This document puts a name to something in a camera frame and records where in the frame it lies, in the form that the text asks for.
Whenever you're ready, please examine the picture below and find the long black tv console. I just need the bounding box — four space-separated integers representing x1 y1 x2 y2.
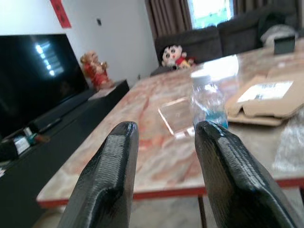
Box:
0 79 130 228

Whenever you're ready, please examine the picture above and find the small black box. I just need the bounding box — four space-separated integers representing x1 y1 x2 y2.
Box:
273 34 296 55

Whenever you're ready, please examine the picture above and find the black soundbar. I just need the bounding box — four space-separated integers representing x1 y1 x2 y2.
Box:
28 94 90 133

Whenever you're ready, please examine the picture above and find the flattened cardboard box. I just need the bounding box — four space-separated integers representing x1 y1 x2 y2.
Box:
224 64 304 126

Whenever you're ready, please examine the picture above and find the clear plastic box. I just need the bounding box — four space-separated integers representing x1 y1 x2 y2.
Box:
158 96 198 138

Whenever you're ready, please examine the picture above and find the red gold figurine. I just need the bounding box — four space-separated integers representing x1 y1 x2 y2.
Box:
80 50 114 91

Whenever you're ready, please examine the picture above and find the bright window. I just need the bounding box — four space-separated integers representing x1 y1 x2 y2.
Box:
187 0 235 30

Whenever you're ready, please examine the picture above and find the white shipping label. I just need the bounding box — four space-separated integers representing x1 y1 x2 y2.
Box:
237 80 294 103

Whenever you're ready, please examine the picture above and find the dark grey sofa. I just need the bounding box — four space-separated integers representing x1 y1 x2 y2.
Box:
150 9 304 76

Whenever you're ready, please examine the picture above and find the white plastic bag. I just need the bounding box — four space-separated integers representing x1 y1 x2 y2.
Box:
260 24 296 43

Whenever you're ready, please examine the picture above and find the clear bubble wrap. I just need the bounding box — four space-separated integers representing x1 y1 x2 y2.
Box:
272 111 304 174

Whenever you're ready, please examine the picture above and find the red paper banner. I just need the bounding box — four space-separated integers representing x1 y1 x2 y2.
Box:
49 0 72 29

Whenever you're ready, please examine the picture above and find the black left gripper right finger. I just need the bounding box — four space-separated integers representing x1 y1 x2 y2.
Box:
194 120 297 228

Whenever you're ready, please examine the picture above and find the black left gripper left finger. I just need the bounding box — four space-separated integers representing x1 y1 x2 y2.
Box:
58 121 140 228

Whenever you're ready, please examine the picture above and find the clear plastic bottle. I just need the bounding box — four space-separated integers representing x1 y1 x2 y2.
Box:
190 70 230 130

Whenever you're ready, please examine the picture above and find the brown curtain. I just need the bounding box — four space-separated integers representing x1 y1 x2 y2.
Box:
231 0 304 23
144 0 193 40

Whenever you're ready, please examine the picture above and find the small white box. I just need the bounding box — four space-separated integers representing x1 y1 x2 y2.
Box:
13 135 30 155

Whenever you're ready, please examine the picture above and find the cartoon boy plush doll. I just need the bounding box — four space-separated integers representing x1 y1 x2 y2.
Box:
161 44 197 70

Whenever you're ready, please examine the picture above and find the black flat television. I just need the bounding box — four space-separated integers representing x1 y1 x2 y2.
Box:
0 34 90 141

